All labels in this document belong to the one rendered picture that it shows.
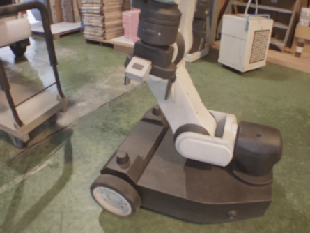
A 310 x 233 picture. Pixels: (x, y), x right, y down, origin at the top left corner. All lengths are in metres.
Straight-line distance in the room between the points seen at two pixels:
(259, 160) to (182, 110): 0.32
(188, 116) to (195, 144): 0.10
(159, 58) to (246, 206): 0.58
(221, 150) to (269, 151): 0.17
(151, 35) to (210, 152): 0.46
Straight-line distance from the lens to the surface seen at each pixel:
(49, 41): 1.25
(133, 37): 2.83
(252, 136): 0.79
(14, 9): 1.12
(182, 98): 0.74
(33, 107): 1.36
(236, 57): 2.20
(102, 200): 0.92
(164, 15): 0.45
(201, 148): 0.77
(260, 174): 0.86
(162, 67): 0.50
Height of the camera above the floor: 0.79
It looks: 33 degrees down
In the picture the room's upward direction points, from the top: 1 degrees counter-clockwise
